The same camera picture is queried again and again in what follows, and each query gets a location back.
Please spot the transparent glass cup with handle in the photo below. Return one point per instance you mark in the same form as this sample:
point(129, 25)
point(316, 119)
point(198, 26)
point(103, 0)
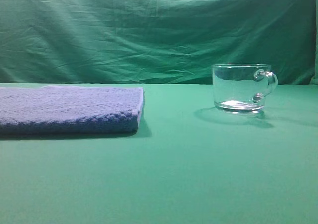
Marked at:
point(242, 88)

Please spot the folded blue towel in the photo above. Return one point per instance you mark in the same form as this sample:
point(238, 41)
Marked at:
point(56, 109)

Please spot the green cloth backdrop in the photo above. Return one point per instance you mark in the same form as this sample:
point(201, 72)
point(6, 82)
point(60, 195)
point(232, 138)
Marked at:
point(155, 41)

